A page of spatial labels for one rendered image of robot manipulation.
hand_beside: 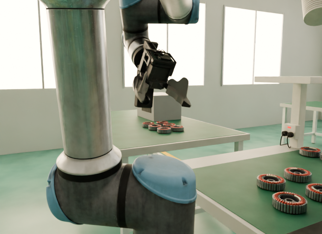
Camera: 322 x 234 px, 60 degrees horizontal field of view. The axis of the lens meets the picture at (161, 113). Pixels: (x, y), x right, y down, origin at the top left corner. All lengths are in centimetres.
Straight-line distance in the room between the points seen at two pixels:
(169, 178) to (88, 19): 28
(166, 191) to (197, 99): 535
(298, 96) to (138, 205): 157
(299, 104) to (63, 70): 165
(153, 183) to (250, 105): 632
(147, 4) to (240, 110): 586
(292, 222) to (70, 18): 88
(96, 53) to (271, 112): 691
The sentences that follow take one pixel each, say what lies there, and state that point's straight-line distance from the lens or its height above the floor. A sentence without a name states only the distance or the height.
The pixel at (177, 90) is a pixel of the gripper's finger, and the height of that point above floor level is 118.
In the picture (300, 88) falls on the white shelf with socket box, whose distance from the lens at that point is 192.
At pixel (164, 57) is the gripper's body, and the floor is 126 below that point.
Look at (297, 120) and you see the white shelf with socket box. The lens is 195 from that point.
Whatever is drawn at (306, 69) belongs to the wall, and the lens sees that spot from 812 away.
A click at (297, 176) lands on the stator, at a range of 137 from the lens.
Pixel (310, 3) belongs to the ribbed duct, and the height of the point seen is 165.
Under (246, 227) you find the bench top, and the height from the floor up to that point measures 74.
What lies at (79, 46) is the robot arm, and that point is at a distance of 43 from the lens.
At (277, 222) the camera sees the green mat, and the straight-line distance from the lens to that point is 102.
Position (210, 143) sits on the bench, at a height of 72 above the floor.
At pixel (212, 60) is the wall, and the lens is 598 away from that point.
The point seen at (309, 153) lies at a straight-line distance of 181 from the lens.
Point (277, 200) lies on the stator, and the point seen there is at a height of 78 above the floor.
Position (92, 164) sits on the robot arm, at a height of 107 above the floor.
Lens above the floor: 122
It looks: 8 degrees down
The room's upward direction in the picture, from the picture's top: straight up
